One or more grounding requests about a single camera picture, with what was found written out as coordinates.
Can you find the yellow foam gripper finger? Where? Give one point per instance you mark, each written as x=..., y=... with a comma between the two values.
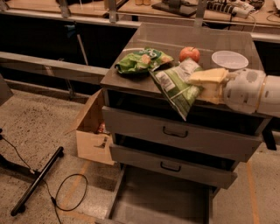
x=214, y=76
x=212, y=93

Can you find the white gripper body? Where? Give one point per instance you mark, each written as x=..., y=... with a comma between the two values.
x=243, y=91

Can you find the green jalapeno chip bag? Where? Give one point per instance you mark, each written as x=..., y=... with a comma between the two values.
x=178, y=87

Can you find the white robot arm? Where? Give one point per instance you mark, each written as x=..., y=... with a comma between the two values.
x=269, y=101

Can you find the top grey drawer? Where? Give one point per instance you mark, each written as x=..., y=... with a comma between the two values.
x=181, y=135

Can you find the green snack bag on counter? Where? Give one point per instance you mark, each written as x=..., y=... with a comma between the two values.
x=142, y=61

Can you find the middle grey drawer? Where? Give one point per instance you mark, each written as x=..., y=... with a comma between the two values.
x=185, y=170

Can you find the grey drawer cabinet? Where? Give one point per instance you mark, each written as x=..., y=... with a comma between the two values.
x=138, y=93

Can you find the bottom open grey drawer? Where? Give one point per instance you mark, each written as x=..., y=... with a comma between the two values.
x=148, y=197

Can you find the white bowl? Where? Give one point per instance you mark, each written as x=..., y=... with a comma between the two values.
x=229, y=60

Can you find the red apple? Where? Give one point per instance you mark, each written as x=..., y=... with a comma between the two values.
x=189, y=52

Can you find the white power strip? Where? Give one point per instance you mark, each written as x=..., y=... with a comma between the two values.
x=238, y=8

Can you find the cardboard box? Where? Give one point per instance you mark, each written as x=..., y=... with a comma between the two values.
x=92, y=140

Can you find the metal railing beam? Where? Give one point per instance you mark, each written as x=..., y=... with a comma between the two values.
x=54, y=68

